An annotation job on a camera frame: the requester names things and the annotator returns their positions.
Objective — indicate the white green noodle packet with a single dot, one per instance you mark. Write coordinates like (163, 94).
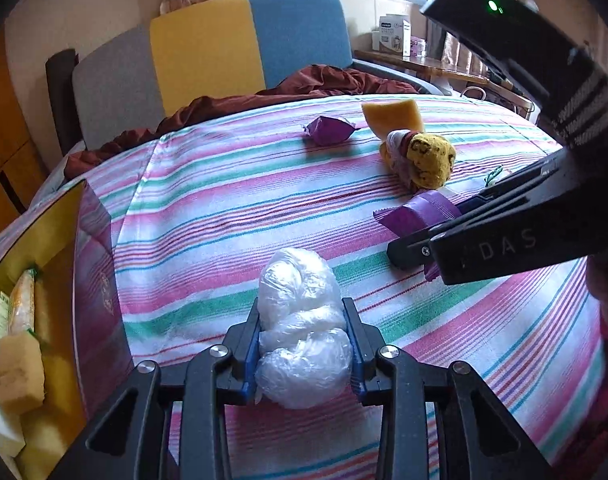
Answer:
(23, 300)
(494, 176)

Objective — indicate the grey yellow blue sofa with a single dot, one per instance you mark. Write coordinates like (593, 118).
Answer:
(199, 50)

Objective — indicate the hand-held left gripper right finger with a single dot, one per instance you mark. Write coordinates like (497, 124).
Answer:
(356, 355)

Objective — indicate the wooden wardrobe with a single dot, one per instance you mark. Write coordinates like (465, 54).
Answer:
(4, 150)

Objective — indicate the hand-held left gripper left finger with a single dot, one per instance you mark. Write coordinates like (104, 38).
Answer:
(251, 350)

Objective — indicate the clear plastic bag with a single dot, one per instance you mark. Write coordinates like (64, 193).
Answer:
(304, 320)

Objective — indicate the white cardboard carton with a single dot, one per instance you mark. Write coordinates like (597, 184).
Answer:
(393, 35)

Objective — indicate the maroon gift box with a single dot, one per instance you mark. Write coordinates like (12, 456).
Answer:
(96, 270)

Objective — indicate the purple snack packet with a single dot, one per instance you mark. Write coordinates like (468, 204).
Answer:
(418, 215)
(329, 129)

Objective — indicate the small pink box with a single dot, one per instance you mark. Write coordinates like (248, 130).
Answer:
(418, 47)

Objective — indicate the grey bed frame rail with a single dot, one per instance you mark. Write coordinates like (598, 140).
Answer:
(408, 77)

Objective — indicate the yellow sponge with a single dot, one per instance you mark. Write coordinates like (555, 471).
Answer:
(391, 115)
(16, 367)

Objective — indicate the wooden desk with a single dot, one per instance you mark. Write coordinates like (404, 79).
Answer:
(433, 65)

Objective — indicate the dark red blanket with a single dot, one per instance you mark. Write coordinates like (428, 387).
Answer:
(334, 80)

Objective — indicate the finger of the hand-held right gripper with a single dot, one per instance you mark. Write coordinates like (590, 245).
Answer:
(533, 180)
(508, 245)

